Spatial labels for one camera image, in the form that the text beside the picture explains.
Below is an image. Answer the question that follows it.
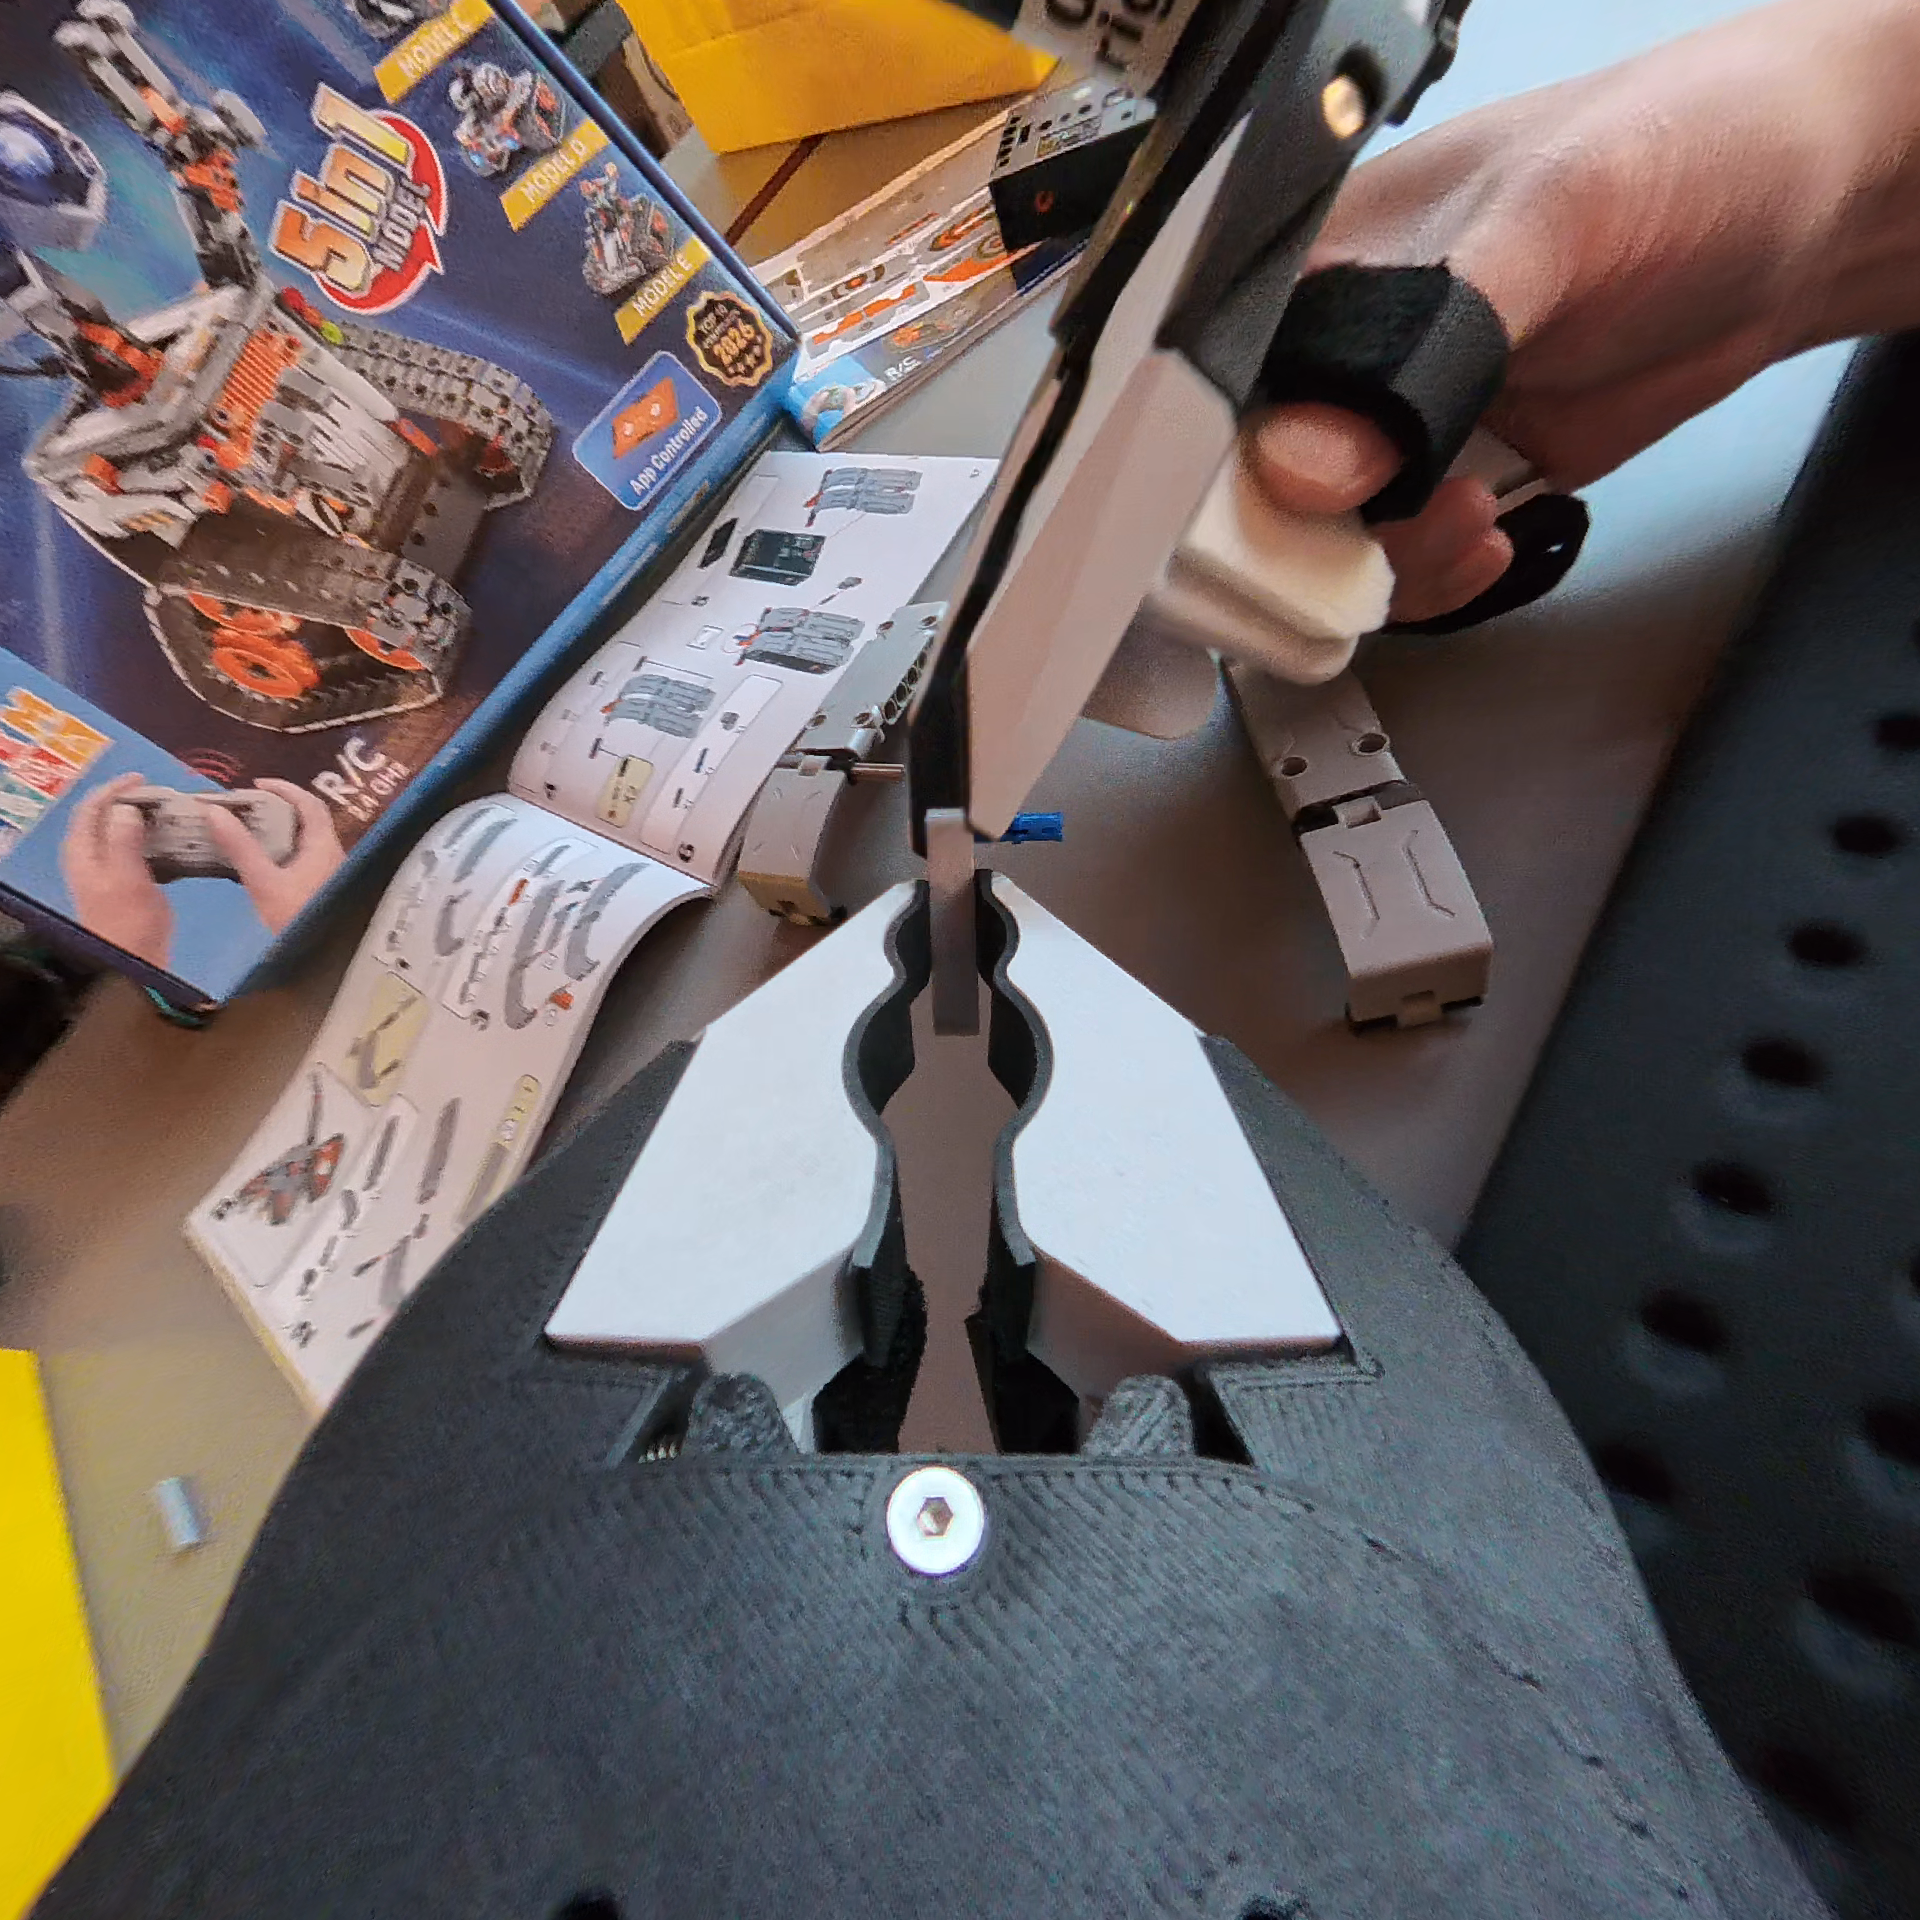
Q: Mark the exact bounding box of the grey toy panel assembly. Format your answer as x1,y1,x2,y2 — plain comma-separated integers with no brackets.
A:
731,598,950,928
1218,656,1497,1037

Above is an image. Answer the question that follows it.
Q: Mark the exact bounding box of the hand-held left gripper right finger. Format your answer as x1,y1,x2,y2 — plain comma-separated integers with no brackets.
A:
975,872,1341,1454

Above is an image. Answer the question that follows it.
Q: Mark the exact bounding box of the blue cover booklet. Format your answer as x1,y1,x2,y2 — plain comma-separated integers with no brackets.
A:
786,255,1085,452

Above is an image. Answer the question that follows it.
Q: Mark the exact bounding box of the printed sticker sheet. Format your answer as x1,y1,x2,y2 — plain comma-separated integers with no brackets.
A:
749,81,1156,396

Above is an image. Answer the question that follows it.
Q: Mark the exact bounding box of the person's right hand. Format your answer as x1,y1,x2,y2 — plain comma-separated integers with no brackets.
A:
1252,0,1920,624

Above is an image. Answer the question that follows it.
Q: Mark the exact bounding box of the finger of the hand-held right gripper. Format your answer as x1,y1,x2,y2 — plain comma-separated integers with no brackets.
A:
907,95,1397,864

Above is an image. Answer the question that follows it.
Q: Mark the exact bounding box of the yellow plastic bin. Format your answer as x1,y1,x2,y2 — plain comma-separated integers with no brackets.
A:
0,1346,121,1826
612,0,1062,156

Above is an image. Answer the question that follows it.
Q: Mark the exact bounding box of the grey desk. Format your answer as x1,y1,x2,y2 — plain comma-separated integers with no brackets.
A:
0,46,1863,1770

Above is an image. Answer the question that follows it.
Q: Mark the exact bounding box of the blue toy robot kit box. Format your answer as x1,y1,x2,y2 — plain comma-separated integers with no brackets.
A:
0,0,799,1010

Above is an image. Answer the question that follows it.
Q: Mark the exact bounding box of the black electronic module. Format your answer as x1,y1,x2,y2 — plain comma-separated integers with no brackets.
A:
988,86,1161,250

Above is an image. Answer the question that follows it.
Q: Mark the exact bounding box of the open instruction booklet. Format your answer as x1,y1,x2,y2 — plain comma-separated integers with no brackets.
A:
182,450,1001,1418

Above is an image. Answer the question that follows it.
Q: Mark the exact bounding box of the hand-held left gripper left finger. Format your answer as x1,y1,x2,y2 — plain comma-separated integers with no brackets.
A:
543,880,923,1454

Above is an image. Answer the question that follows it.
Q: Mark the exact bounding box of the black perforated chair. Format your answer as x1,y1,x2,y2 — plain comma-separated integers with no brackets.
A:
1452,335,1920,1920

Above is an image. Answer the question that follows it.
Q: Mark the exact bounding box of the small grey toy brick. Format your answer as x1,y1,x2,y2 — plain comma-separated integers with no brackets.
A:
925,809,986,1037

